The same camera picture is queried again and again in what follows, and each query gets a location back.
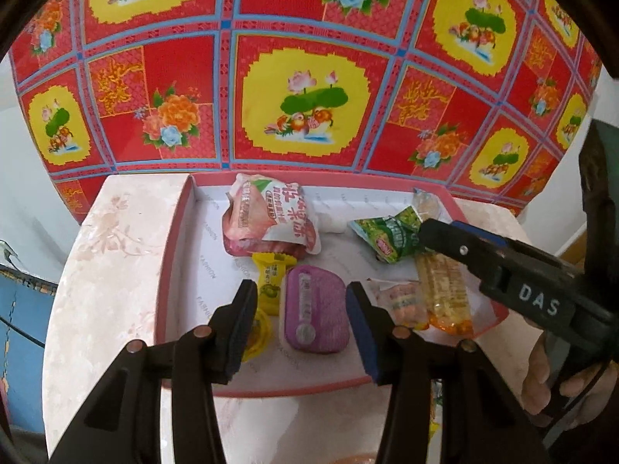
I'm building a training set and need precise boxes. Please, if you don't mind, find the red floral patterned cloth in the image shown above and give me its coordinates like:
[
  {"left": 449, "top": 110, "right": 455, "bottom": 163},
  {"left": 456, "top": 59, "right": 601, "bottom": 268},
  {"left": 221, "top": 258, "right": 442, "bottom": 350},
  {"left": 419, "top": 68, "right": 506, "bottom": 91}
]
[{"left": 9, "top": 0, "right": 602, "bottom": 219}]

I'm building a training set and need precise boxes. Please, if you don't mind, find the black cable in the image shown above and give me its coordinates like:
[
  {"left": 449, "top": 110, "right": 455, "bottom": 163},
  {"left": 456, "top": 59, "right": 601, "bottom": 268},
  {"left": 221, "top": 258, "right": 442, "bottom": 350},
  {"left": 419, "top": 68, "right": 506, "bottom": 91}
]
[{"left": 0, "top": 315, "right": 48, "bottom": 349}]

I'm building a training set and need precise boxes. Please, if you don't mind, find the person's right hand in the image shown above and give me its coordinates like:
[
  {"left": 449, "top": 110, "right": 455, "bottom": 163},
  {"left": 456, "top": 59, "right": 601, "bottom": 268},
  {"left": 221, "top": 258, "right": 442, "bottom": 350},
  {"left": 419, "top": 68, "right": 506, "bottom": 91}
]
[{"left": 520, "top": 332, "right": 618, "bottom": 428}]

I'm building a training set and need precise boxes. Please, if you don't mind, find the clear blue candy packet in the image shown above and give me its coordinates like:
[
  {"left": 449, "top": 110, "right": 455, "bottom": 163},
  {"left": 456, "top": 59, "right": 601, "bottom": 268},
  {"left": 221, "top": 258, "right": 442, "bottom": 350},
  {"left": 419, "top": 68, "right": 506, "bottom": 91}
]
[{"left": 412, "top": 189, "right": 442, "bottom": 222}]

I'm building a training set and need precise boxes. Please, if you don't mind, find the pink shallow cardboard box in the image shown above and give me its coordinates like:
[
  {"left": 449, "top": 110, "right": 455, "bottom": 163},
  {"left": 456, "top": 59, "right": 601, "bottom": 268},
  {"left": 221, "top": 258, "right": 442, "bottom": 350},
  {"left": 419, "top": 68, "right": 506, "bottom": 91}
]
[{"left": 154, "top": 171, "right": 510, "bottom": 399}]

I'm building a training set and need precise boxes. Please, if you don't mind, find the orange cracker pack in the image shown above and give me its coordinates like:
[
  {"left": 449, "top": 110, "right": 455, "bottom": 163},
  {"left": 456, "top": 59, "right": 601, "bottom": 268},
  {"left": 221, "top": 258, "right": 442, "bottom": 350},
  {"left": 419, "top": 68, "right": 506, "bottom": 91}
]
[{"left": 416, "top": 254, "right": 473, "bottom": 338}]

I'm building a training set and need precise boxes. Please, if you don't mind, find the brown plum jelly cup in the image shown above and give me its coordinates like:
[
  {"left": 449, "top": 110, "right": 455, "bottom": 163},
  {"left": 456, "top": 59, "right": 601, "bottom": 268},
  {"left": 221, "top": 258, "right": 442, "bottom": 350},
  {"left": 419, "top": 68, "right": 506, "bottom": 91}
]
[{"left": 332, "top": 454, "right": 376, "bottom": 464}]

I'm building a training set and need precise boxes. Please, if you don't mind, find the colourful gummy burger packet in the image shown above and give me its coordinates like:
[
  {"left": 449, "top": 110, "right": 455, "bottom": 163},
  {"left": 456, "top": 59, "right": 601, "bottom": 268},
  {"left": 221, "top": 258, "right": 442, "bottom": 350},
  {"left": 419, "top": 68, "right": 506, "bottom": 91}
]
[{"left": 429, "top": 380, "right": 443, "bottom": 441}]

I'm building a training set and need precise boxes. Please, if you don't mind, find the pink peach jelly pouch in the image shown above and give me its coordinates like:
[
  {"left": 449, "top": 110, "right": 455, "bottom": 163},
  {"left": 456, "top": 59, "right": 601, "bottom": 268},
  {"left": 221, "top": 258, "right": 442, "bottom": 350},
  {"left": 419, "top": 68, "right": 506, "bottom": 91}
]
[{"left": 222, "top": 173, "right": 347, "bottom": 259}]

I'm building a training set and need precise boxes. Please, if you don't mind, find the blue floor mat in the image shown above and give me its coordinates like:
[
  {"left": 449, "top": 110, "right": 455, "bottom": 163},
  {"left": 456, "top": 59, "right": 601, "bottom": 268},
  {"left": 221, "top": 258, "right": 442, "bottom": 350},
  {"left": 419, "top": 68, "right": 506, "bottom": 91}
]
[{"left": 1, "top": 266, "right": 56, "bottom": 433}]

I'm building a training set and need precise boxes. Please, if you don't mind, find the yellow green candy packet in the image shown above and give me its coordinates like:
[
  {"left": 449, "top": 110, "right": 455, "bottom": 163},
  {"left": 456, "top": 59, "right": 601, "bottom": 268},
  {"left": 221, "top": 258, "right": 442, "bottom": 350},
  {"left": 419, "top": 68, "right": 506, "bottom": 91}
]
[{"left": 252, "top": 252, "right": 297, "bottom": 316}]

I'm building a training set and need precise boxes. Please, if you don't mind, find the yellow jelly cup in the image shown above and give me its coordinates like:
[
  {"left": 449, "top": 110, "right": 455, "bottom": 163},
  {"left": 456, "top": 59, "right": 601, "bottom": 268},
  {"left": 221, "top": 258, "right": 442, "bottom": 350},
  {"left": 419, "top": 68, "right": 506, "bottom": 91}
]
[{"left": 241, "top": 308, "right": 273, "bottom": 362}]

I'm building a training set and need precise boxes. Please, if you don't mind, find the white pink snack packet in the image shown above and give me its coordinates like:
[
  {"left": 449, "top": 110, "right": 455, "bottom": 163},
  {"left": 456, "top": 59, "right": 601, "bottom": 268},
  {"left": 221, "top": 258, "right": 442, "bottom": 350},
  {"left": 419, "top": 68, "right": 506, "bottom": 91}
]
[{"left": 366, "top": 279, "right": 429, "bottom": 331}]

